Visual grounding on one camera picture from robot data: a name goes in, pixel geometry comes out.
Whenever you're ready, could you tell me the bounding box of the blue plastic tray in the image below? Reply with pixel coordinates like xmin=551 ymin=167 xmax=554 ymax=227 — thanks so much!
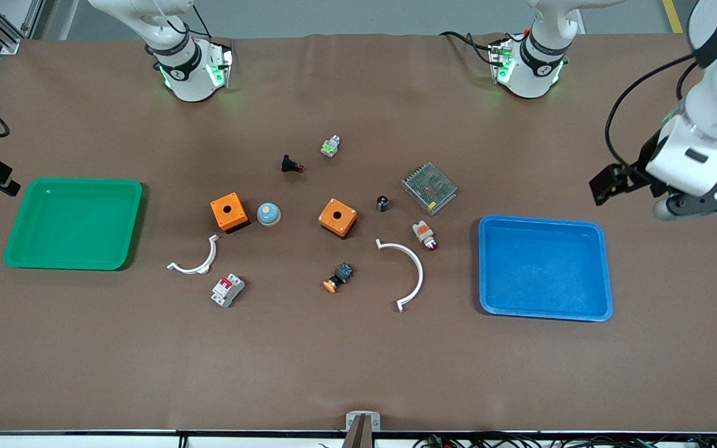
xmin=478 ymin=215 xmax=614 ymax=322

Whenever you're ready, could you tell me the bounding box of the black base cable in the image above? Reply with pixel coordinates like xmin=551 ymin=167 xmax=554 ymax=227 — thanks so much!
xmin=439 ymin=30 xmax=530 ymax=66
xmin=153 ymin=0 xmax=213 ymax=44

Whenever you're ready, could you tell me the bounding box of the white red circuit breaker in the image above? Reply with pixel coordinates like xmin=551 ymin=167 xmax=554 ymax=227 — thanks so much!
xmin=210 ymin=273 xmax=246 ymax=309

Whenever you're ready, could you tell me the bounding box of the black left base cable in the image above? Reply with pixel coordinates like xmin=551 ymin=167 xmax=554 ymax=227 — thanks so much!
xmin=439 ymin=30 xmax=530 ymax=66

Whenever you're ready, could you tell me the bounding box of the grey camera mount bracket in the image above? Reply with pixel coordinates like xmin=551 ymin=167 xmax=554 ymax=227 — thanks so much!
xmin=341 ymin=411 xmax=382 ymax=448

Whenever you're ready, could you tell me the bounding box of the green plastic tray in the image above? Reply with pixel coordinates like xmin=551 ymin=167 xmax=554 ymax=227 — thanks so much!
xmin=2 ymin=178 xmax=144 ymax=271

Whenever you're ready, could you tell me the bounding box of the brown table mat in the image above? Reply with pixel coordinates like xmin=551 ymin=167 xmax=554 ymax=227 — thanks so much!
xmin=0 ymin=34 xmax=717 ymax=433

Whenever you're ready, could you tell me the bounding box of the orange button enclosure box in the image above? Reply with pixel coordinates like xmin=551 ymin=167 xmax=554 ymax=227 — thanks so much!
xmin=318 ymin=198 xmax=359 ymax=240
xmin=210 ymin=192 xmax=250 ymax=233

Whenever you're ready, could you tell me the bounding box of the short white curved clip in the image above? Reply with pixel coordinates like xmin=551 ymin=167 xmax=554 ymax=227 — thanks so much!
xmin=167 ymin=235 xmax=220 ymax=275

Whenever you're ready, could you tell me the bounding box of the black right base cable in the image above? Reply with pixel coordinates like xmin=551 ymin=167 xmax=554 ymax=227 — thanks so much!
xmin=153 ymin=0 xmax=213 ymax=44

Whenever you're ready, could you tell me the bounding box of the metal mesh power supply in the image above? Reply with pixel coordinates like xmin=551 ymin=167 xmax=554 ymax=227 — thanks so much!
xmin=401 ymin=163 xmax=458 ymax=216

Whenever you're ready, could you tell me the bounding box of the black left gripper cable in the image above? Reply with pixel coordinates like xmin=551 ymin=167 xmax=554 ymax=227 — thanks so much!
xmin=605 ymin=55 xmax=701 ymax=167

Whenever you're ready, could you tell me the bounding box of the orange blue emergency button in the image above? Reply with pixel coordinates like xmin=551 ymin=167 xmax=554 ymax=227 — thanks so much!
xmin=323 ymin=262 xmax=354 ymax=294

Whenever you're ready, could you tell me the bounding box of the long white curved clip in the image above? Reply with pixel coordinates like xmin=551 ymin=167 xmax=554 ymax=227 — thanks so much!
xmin=376 ymin=239 xmax=424 ymax=313

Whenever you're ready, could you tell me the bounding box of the orange white red indicator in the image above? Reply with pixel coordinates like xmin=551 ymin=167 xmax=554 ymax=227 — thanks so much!
xmin=412 ymin=220 xmax=439 ymax=251

